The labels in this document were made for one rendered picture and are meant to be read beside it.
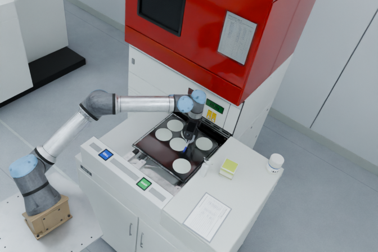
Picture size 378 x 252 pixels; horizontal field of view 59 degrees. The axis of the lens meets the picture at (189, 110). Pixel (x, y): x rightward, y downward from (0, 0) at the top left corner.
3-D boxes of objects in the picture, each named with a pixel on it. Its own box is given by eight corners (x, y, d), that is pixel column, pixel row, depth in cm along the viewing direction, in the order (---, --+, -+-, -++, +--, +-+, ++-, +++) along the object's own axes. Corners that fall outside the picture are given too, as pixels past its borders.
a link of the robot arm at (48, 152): (10, 171, 149) (98, 84, 154) (19, 162, 164) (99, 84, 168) (31, 188, 152) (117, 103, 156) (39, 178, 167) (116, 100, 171)
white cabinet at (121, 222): (143, 174, 280) (149, 103, 225) (241, 247, 247) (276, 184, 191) (82, 229, 239) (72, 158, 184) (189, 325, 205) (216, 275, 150)
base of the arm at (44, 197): (34, 217, 138) (22, 197, 136) (23, 214, 149) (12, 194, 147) (66, 197, 148) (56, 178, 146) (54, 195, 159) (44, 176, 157)
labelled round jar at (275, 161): (269, 161, 183) (274, 151, 176) (280, 169, 180) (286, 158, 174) (262, 169, 178) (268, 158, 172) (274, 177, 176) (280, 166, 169)
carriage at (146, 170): (129, 156, 186) (129, 153, 184) (180, 194, 173) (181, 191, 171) (118, 165, 181) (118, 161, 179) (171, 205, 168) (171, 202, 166)
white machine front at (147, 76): (130, 86, 233) (131, 37, 206) (228, 149, 204) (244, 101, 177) (127, 89, 231) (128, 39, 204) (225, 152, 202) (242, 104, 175)
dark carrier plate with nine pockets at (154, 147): (173, 115, 209) (173, 114, 208) (219, 144, 197) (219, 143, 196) (135, 145, 187) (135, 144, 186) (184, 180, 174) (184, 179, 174)
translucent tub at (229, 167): (223, 165, 177) (226, 157, 172) (236, 171, 175) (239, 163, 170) (217, 175, 171) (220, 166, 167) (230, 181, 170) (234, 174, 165)
